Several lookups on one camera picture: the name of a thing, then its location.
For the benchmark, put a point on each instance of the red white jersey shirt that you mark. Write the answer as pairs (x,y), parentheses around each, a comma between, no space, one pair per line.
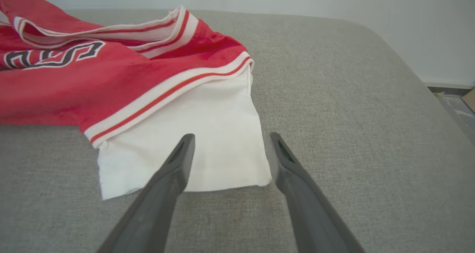
(111,78)

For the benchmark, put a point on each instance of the grey fabric sofa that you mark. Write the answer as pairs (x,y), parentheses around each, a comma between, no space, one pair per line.
(371,153)

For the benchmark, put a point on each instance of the brown cardboard piece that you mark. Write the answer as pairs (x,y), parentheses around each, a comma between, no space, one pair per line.
(469,100)

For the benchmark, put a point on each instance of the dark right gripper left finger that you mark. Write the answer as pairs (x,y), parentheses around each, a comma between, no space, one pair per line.
(159,201)

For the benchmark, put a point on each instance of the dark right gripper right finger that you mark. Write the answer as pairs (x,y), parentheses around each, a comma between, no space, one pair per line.
(308,208)

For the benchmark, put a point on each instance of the white wall baseboard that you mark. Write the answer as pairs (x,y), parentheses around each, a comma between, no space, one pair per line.
(449,84)

